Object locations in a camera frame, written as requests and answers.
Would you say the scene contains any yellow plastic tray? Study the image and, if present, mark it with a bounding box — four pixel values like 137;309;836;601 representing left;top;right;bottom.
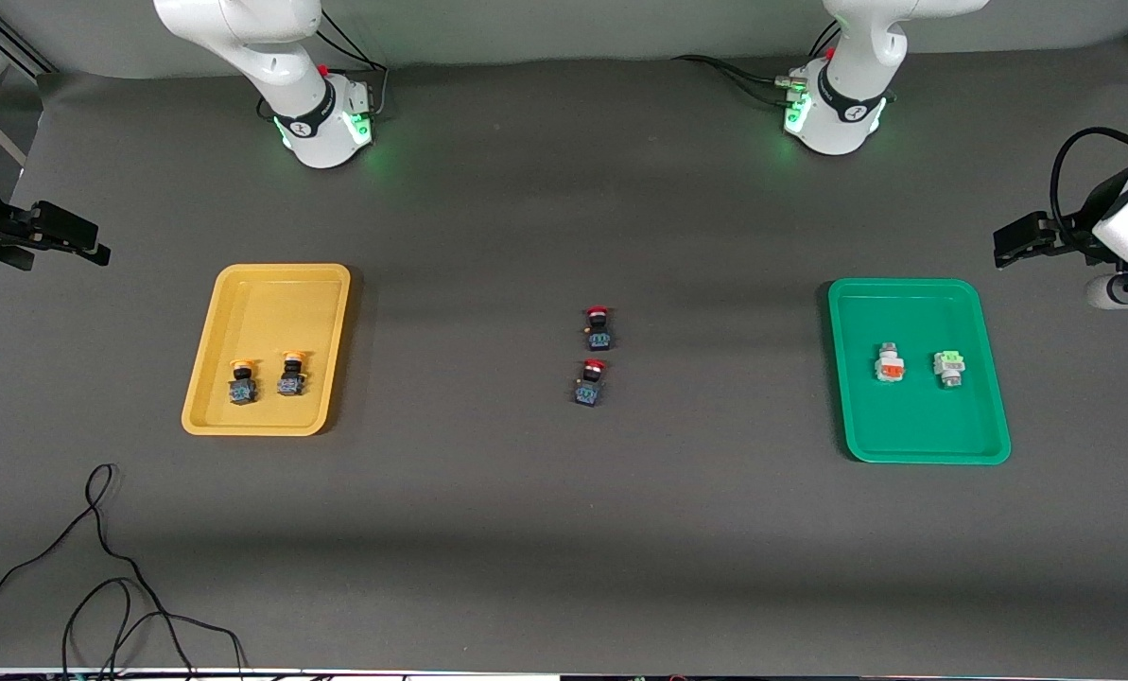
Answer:
181;263;353;438

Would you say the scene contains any green plastic tray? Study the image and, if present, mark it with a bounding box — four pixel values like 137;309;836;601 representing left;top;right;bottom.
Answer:
827;277;1013;466

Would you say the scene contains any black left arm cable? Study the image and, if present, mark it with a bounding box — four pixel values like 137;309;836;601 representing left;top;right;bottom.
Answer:
1050;127;1128;234

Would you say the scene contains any aluminium frame rail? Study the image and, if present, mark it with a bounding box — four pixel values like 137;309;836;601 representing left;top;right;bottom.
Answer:
0;0;57;77

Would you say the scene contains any thin black loose cable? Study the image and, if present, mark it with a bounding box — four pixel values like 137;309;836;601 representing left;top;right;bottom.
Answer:
0;463;248;681

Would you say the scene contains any black base supply cable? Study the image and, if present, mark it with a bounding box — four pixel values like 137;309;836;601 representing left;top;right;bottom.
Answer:
314;9;390;120
672;54;793;107

